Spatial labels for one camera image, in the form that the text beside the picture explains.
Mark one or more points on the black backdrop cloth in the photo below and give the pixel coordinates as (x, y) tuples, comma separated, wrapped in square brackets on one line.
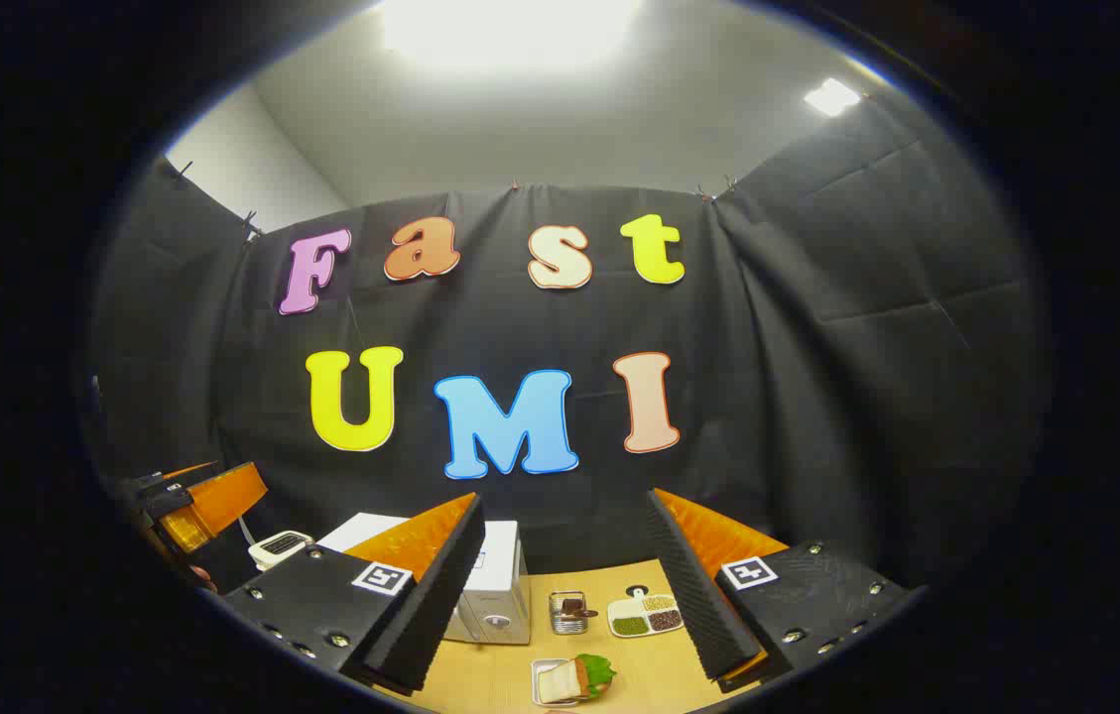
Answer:
[(768, 347)]

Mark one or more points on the white divided plate with beans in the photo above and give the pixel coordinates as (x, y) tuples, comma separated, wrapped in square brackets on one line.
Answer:
[(644, 617)]

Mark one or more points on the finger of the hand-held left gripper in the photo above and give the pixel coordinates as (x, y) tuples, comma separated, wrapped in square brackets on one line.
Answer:
[(222, 501), (190, 470)]

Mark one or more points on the small white rectangular tray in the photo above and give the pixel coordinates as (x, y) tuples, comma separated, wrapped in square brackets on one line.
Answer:
[(540, 684)]

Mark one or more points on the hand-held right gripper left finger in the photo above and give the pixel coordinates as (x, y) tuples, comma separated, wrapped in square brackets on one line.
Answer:
[(435, 605)]

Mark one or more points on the small ceiling light panel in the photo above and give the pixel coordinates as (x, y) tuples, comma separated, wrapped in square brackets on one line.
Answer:
[(832, 97)]

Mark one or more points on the large ceiling light panel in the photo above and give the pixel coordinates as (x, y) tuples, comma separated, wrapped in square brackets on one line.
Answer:
[(510, 25)]

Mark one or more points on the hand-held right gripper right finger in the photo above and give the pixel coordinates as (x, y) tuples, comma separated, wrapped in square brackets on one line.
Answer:
[(693, 595)]

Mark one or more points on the white microwave oven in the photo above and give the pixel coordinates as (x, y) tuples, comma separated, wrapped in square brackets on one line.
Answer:
[(495, 595)]

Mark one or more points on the sandwich with green lettuce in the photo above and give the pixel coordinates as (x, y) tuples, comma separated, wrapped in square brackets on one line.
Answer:
[(587, 677)]

